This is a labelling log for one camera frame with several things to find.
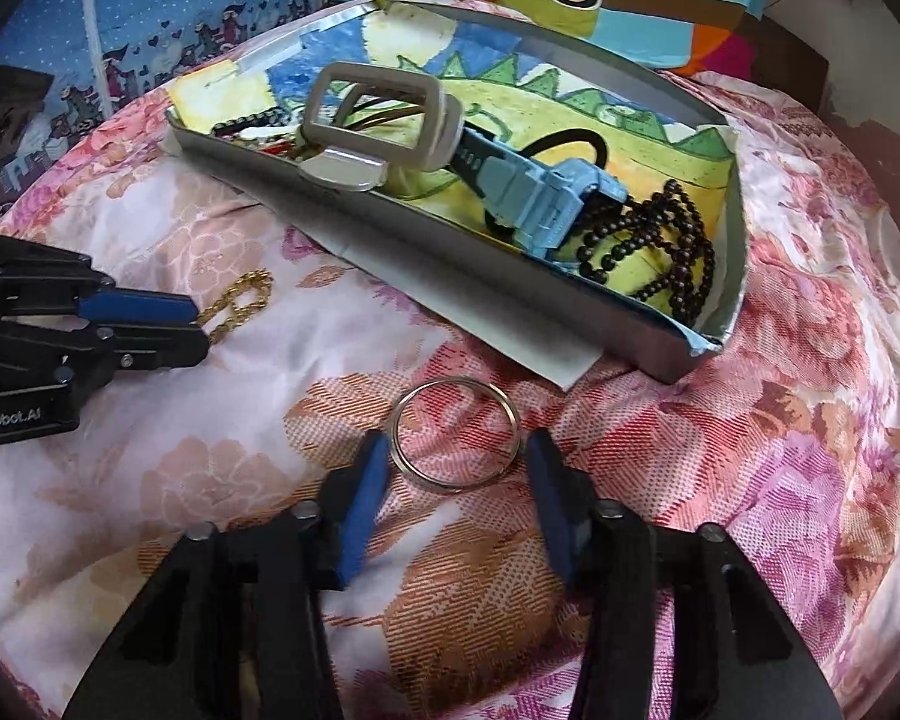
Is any grey shallow box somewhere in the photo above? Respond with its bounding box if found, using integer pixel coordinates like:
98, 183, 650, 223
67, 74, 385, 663
165, 0, 747, 387

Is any gold chain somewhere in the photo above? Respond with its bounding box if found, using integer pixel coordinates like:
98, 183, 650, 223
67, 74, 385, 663
197, 268, 275, 350

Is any dark wooden headboard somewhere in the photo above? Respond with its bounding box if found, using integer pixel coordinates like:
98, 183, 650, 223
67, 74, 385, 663
757, 7, 833, 98

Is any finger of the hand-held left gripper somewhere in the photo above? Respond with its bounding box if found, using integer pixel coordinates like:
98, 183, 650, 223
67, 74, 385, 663
60, 324, 211, 385
0, 240, 196, 325

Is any black hair tie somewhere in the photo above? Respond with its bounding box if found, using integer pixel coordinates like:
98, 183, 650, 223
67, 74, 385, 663
486, 129, 610, 242

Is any white cable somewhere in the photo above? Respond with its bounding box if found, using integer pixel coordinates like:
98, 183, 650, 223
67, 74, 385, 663
81, 0, 117, 121

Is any striped monkey pillow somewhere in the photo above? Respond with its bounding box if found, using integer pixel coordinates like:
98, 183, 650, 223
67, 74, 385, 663
326, 0, 777, 76

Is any blue watch with black strap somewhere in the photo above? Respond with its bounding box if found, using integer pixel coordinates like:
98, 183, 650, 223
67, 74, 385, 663
450, 124, 627, 260

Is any metal ring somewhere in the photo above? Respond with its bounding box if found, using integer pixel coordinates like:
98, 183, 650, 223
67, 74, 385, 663
388, 377, 524, 496

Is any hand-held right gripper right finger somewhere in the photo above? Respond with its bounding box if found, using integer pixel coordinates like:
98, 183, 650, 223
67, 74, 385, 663
525, 431, 845, 720

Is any brown hair tie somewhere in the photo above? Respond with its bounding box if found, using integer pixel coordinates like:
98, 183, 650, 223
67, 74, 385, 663
337, 94, 428, 117
292, 106, 428, 158

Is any pink floral blanket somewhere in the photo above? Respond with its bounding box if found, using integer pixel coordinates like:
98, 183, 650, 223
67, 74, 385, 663
0, 0, 900, 720

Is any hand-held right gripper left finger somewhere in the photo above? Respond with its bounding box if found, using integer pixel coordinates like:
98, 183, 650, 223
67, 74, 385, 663
64, 431, 391, 720

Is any small dark bead bracelet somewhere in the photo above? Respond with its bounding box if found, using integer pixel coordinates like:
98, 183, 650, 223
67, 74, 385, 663
210, 111, 301, 140

